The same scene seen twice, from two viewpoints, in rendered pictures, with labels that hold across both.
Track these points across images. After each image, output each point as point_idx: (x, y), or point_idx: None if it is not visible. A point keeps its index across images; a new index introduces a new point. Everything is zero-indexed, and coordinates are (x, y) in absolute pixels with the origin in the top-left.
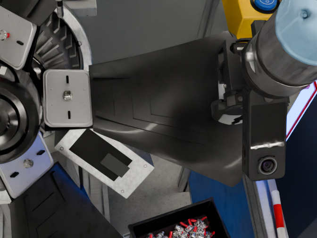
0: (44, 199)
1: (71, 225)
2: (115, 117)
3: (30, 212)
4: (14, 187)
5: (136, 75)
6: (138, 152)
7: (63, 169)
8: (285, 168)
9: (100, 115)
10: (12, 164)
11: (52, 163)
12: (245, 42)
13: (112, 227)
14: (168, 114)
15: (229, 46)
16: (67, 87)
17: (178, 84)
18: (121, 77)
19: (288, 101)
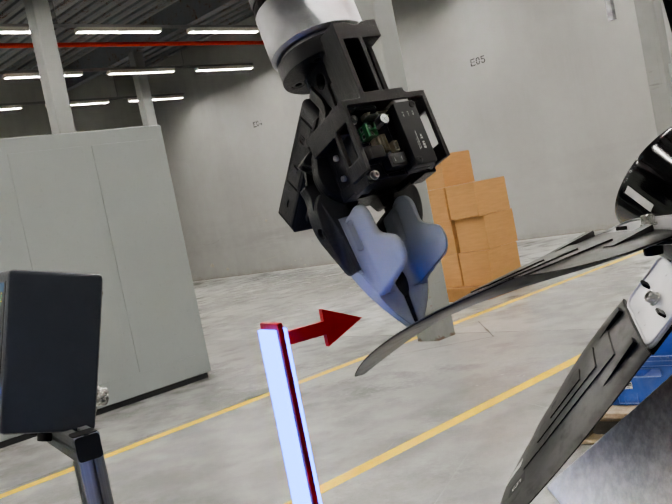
0: (612, 343)
1: (577, 403)
2: (564, 245)
3: (606, 327)
4: (636, 295)
5: (598, 250)
6: (592, 473)
7: (638, 365)
8: (279, 207)
9: (582, 234)
10: (657, 278)
11: (648, 342)
12: (395, 102)
13: (547, 480)
14: (503, 275)
15: (419, 116)
16: (665, 225)
17: (525, 274)
18: (614, 241)
19: (300, 163)
